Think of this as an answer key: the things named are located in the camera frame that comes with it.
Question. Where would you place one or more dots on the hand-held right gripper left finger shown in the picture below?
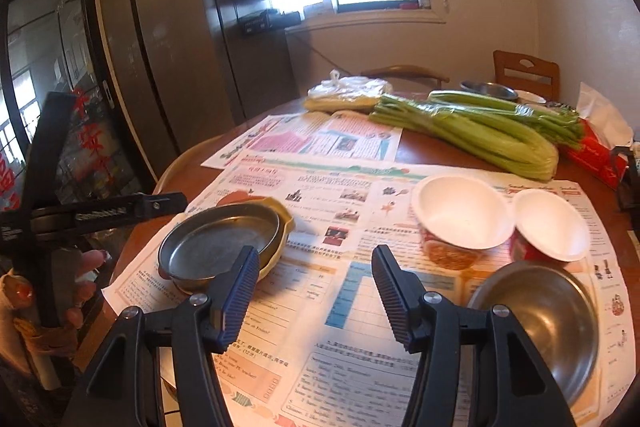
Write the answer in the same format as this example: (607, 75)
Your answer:
(235, 302)

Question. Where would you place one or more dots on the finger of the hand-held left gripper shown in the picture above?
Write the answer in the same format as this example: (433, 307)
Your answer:
(160, 207)

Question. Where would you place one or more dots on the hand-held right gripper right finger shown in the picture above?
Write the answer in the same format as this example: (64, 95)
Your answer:
(390, 297)

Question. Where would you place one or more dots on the shallow round metal plate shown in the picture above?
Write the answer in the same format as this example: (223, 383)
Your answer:
(210, 242)

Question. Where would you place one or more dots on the orange plate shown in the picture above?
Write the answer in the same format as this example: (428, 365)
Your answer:
(235, 198)

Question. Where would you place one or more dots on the yellow scalloped plate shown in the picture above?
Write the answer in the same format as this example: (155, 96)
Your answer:
(282, 227)

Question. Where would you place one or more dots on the red paper noodle bowl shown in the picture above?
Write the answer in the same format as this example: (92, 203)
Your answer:
(460, 212)
(550, 222)

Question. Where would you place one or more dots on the large steel bowl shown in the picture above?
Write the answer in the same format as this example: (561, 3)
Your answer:
(550, 322)

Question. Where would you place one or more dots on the person's left hand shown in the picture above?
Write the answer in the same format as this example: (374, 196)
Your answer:
(90, 262)

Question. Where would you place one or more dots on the large printed newspaper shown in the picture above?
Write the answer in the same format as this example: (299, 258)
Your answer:
(325, 187)

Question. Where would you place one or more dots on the brown refrigerator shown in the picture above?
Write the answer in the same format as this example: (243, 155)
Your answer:
(175, 57)

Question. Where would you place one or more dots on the small colourful newspaper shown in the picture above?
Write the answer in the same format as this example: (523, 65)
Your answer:
(300, 137)

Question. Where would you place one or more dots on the celery bunch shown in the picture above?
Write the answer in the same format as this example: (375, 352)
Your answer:
(475, 132)

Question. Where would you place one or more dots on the plastic bag of yellow noodles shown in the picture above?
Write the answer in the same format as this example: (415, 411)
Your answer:
(345, 99)

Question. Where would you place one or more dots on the curved-back wooden chair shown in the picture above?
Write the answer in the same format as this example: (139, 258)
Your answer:
(400, 70)

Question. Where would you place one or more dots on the small steel bowl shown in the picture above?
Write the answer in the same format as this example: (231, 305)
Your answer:
(487, 89)

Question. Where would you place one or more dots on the white plate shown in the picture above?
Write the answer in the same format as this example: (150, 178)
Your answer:
(532, 97)

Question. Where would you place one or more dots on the red tissue box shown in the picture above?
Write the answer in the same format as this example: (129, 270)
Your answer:
(595, 157)

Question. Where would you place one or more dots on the wooden chair with cutout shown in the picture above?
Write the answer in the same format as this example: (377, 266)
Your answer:
(505, 72)

